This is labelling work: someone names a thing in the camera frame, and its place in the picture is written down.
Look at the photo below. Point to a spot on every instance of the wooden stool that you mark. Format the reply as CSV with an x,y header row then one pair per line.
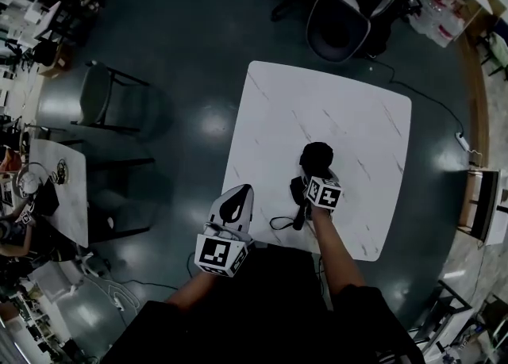
x,y
480,204

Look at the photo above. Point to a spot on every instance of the black shell chair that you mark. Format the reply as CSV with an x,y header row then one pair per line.
x,y
337,31

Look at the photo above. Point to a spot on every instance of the black pouch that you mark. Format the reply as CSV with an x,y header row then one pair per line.
x,y
47,200

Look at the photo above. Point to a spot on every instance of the white floor power strip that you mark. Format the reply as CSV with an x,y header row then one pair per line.
x,y
118,302

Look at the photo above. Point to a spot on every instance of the person's black shirt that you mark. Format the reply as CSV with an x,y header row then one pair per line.
x,y
258,315

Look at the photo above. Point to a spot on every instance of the grey-green chair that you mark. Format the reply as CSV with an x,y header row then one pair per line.
x,y
95,93

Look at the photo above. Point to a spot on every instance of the black cloth item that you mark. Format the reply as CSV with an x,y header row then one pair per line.
x,y
317,156

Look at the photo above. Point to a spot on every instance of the dark chair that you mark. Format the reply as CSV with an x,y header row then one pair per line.
x,y
119,196

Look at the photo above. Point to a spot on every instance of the person's left forearm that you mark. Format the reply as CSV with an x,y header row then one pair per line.
x,y
190,291

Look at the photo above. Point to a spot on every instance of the small marble side table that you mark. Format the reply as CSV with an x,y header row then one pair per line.
x,y
67,188

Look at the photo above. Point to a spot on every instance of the white headphones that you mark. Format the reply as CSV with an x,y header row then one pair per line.
x,y
28,180

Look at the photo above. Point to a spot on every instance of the person's right forearm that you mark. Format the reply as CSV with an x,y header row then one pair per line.
x,y
337,251

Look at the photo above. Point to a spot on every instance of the white marble table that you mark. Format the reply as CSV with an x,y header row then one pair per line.
x,y
317,96

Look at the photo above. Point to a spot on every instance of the clear plastic bags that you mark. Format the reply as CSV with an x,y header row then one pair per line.
x,y
440,17

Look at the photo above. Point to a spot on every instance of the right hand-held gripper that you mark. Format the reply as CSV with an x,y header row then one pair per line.
x,y
323,194

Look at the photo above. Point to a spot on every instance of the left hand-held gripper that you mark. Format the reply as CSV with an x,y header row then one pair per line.
x,y
214,253

